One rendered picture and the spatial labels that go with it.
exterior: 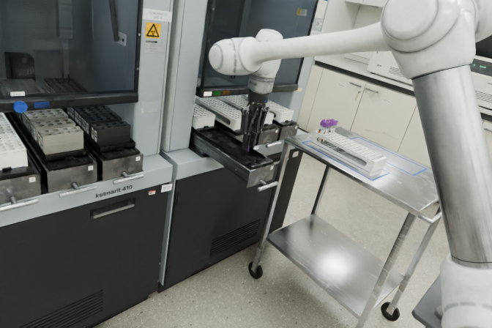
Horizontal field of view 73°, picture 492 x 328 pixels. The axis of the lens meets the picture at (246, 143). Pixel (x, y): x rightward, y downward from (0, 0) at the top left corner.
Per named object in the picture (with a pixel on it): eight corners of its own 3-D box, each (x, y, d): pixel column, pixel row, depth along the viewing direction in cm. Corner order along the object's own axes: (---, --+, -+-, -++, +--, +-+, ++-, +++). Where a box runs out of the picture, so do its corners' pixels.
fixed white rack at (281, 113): (239, 105, 183) (241, 94, 180) (252, 103, 189) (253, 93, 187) (278, 124, 164) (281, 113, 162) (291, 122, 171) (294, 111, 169)
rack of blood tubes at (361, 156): (309, 143, 144) (312, 130, 142) (322, 140, 151) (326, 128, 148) (370, 176, 125) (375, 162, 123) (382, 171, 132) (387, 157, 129)
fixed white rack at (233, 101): (217, 107, 172) (219, 95, 170) (231, 105, 179) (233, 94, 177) (257, 129, 154) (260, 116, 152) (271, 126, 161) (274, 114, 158)
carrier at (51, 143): (81, 146, 106) (81, 128, 103) (84, 148, 104) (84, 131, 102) (40, 152, 98) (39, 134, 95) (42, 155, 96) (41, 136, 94)
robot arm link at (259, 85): (244, 72, 118) (241, 88, 121) (263, 79, 113) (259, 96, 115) (262, 71, 124) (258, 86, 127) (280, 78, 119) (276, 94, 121)
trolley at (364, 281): (245, 271, 180) (279, 134, 148) (299, 243, 211) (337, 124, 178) (350, 378, 138) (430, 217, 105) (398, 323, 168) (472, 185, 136)
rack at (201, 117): (158, 107, 156) (159, 94, 153) (176, 105, 162) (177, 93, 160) (195, 132, 137) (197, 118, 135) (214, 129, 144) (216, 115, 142)
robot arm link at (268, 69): (261, 70, 125) (236, 71, 116) (269, 27, 119) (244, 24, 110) (282, 78, 119) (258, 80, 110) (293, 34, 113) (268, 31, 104)
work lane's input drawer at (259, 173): (149, 118, 159) (151, 100, 156) (174, 116, 169) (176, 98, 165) (255, 195, 114) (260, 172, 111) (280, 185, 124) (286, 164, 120)
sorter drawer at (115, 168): (38, 107, 147) (37, 88, 143) (72, 105, 156) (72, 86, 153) (107, 188, 102) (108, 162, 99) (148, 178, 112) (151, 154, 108)
